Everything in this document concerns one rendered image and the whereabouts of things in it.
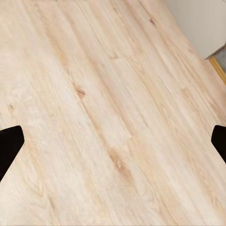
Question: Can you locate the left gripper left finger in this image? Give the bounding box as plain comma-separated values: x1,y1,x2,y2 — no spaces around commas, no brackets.
0,125,24,181

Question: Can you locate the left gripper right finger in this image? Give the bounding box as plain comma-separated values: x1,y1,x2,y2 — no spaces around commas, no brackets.
211,125,226,163

